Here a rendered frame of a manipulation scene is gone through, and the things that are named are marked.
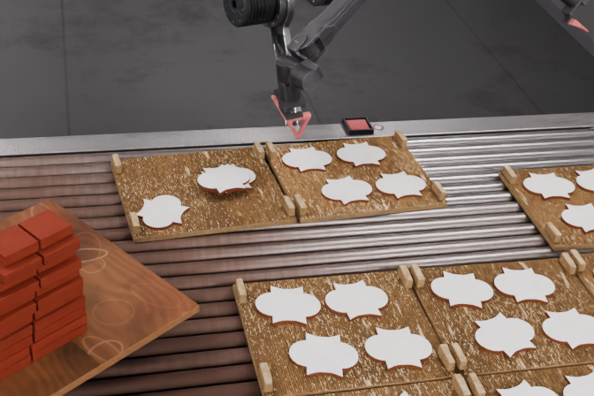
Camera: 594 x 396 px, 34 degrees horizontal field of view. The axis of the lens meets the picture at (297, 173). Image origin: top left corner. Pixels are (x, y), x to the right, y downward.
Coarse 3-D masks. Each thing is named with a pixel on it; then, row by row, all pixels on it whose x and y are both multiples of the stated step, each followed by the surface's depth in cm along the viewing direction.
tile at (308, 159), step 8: (296, 152) 266; (304, 152) 266; (312, 152) 266; (320, 152) 267; (288, 160) 262; (296, 160) 262; (304, 160) 263; (312, 160) 263; (320, 160) 263; (328, 160) 264; (296, 168) 260; (304, 168) 259; (312, 168) 260; (320, 168) 260
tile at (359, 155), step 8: (344, 144) 272; (352, 144) 272; (360, 144) 272; (368, 144) 273; (344, 152) 268; (352, 152) 268; (360, 152) 269; (368, 152) 269; (376, 152) 269; (384, 152) 270; (344, 160) 265; (352, 160) 265; (360, 160) 265; (368, 160) 266; (376, 160) 266
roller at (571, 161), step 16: (512, 160) 278; (528, 160) 278; (544, 160) 279; (560, 160) 280; (576, 160) 281; (592, 160) 282; (0, 192) 242; (16, 192) 243; (32, 192) 243; (48, 192) 244; (64, 192) 245; (80, 192) 246; (96, 192) 247; (112, 192) 248
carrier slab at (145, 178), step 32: (128, 160) 256; (160, 160) 258; (192, 160) 259; (224, 160) 261; (256, 160) 262; (128, 192) 244; (160, 192) 245; (192, 192) 246; (256, 192) 249; (128, 224) 234; (192, 224) 235; (224, 224) 236; (256, 224) 238; (288, 224) 241
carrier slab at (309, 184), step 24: (288, 144) 271; (312, 144) 272; (336, 144) 273; (384, 144) 275; (288, 168) 260; (336, 168) 262; (360, 168) 263; (384, 168) 265; (408, 168) 266; (288, 192) 250; (312, 192) 252; (432, 192) 257; (312, 216) 242; (336, 216) 244; (360, 216) 246
